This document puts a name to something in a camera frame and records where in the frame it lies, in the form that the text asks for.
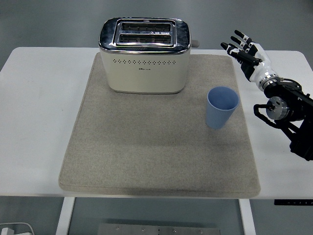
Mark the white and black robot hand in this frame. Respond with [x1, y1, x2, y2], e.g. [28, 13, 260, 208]
[220, 29, 278, 85]

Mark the blue ribbed plastic cup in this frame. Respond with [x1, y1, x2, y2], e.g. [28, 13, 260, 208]
[204, 86, 239, 130]

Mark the cream and chrome toaster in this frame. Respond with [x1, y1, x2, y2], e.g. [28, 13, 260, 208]
[98, 17, 200, 95]

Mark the beige felt mat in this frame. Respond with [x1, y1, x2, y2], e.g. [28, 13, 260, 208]
[58, 52, 261, 197]

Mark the white table leg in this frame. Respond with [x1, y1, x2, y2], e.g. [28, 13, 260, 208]
[238, 198, 257, 235]
[55, 197, 76, 235]

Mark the grey metal plate with screws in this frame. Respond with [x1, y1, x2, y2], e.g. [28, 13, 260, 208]
[97, 223, 220, 235]

